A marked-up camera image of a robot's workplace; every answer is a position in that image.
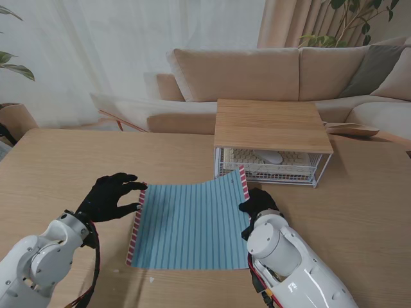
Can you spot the broad-leaf green plant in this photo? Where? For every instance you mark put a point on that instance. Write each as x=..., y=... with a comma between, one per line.
x=19, y=69

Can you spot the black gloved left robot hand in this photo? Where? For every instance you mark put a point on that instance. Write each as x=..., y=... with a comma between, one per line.
x=102, y=202

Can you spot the cream sofa cushion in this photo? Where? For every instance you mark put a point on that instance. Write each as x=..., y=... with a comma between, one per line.
x=398, y=80

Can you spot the black stand leg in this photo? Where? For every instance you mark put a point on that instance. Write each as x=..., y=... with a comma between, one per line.
x=6, y=133

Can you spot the beige pleated curtain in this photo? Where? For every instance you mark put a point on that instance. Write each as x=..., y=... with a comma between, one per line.
x=289, y=25

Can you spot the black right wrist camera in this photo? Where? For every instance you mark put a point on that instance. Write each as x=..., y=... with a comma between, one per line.
x=245, y=231

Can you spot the shallow wooden tray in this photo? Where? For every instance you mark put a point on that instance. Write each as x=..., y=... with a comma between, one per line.
x=356, y=131

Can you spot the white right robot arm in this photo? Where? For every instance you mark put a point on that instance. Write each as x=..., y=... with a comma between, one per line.
x=273, y=244

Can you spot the grey sofa cushion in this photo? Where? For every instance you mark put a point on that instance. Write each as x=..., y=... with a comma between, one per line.
x=372, y=70

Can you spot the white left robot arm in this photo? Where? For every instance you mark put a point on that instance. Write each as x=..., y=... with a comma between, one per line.
x=35, y=256

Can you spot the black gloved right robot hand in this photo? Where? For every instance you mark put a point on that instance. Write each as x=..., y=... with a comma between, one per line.
x=261, y=202

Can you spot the white cushioned wooden bench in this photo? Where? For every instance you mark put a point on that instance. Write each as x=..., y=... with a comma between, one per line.
x=109, y=104

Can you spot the white sheer curtain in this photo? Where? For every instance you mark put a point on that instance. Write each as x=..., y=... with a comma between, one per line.
x=96, y=48

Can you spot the blue striped mouse pad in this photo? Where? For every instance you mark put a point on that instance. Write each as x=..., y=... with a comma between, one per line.
x=192, y=224

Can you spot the white computer mouse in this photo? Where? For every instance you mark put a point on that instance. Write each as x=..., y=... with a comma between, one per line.
x=271, y=157

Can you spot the tan round planter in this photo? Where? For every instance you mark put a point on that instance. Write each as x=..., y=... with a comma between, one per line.
x=19, y=117

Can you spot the beige fabric sofa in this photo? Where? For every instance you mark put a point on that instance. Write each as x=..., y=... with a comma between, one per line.
x=241, y=73

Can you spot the tall leafy green plant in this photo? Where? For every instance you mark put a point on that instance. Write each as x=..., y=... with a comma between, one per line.
x=321, y=41

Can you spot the beige round-key keyboard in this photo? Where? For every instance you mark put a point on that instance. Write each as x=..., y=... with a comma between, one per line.
x=241, y=157

